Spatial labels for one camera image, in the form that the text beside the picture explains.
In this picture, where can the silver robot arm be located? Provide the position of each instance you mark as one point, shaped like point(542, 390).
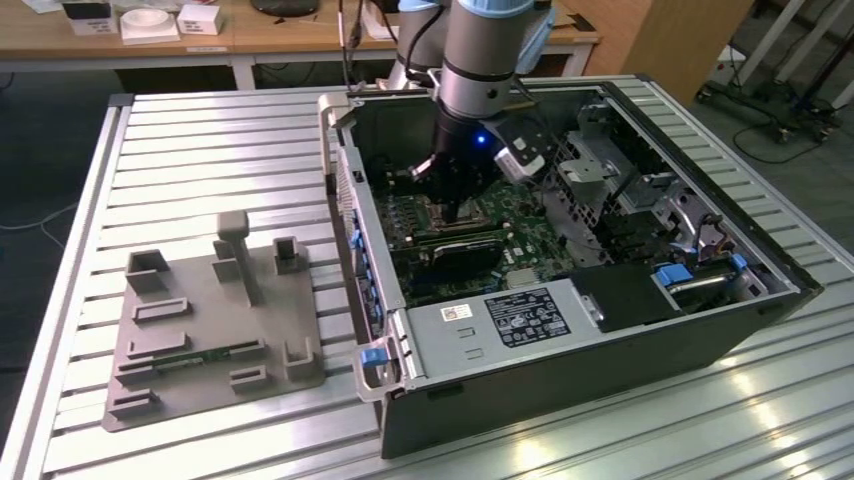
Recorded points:
point(487, 60)

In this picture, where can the CPU socket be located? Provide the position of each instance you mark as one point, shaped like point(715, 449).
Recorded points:
point(434, 220)

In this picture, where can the green motherboard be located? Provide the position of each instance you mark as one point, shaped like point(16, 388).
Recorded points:
point(527, 225)

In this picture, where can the black graphics card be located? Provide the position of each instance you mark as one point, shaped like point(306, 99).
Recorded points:
point(467, 257)

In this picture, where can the silver perforated drive cage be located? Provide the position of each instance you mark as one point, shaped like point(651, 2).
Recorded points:
point(580, 215)

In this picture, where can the silver chipset heatsink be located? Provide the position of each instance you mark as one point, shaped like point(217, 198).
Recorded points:
point(522, 280)

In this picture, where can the white paper box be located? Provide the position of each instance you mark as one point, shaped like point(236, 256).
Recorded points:
point(383, 25)

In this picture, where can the black plastic shroud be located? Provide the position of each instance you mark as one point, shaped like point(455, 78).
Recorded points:
point(620, 295)

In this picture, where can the wooden desk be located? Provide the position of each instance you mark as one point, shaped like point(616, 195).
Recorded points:
point(287, 35)

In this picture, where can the grey power supply unit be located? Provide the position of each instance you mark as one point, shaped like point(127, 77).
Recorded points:
point(454, 350)

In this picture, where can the wooden cabinet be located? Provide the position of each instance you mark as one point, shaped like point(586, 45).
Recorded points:
point(667, 50)

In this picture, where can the blue drive latch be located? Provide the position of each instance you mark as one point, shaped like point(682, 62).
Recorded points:
point(672, 276)

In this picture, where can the blue case release latch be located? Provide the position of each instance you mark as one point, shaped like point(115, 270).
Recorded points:
point(374, 359)

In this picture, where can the black round object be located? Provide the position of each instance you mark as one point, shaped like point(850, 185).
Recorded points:
point(283, 5)

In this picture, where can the black wheeled stand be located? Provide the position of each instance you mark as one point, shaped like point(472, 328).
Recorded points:
point(734, 97)

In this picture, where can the small blue clip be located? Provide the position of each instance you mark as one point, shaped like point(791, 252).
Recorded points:
point(738, 262)

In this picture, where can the grey parts rack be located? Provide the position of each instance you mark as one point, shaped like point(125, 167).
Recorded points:
point(213, 320)

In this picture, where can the plain white box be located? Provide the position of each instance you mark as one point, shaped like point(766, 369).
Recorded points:
point(199, 20)

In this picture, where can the black PC case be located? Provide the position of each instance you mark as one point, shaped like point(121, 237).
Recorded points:
point(567, 400)

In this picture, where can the green RAM stick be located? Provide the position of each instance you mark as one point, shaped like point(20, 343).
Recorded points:
point(193, 361)

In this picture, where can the white box black insert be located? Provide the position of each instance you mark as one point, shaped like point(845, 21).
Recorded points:
point(89, 25)

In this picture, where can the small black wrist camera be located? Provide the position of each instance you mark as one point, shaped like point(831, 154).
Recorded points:
point(422, 169)

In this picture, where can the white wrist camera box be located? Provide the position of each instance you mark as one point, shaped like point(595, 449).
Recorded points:
point(523, 160)

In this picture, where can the silver metal bracket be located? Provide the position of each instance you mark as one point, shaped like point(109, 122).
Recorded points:
point(587, 170)

